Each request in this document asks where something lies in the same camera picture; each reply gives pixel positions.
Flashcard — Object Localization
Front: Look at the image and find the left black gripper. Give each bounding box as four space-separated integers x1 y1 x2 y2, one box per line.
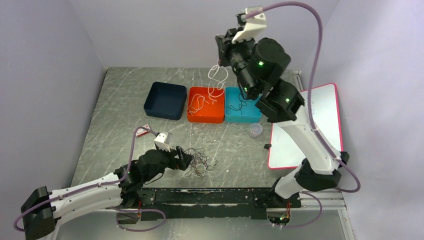
144 143 194 181

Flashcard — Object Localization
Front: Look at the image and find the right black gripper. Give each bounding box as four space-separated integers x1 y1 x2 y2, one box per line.
216 26 259 96

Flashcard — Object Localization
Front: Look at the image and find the thin cable pile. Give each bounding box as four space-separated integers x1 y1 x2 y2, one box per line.
183 147 219 179

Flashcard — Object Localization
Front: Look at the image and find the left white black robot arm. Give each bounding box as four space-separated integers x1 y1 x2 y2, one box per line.
18 146 193 240

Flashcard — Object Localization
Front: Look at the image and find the red white small box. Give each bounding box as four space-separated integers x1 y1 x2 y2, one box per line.
134 124 151 138

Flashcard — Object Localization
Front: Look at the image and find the teal square bin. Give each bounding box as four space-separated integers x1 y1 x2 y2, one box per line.
224 86 262 123

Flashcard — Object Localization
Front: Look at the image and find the dark navy square bin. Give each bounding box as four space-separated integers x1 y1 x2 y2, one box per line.
143 81 188 121

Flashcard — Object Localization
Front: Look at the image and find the orange square bin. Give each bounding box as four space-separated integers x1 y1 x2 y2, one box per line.
186 86 225 124

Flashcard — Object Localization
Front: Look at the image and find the clear small round container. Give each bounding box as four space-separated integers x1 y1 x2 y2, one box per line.
249 123 263 139

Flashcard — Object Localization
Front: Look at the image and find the pink framed whiteboard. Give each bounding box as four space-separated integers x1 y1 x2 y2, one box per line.
268 83 344 170

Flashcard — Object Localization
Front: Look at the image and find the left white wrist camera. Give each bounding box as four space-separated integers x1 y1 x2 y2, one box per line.
154 131 173 152

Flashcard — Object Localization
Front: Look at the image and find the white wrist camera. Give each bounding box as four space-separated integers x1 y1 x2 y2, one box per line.
231 6 267 44
154 131 173 152

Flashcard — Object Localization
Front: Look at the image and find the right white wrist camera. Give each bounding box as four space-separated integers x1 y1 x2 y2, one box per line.
231 6 267 44

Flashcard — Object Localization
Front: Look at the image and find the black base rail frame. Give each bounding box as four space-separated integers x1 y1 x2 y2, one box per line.
118 187 302 220

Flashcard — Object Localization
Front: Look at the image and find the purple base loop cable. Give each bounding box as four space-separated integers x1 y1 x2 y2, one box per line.
105 206 167 232

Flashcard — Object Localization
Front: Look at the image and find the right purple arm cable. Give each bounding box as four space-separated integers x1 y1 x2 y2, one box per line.
245 1 361 194

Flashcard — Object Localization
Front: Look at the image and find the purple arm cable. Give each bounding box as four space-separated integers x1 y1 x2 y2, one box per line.
245 1 361 194
13 127 160 232

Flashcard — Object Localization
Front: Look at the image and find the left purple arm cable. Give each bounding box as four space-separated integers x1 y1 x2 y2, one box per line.
13 127 160 232

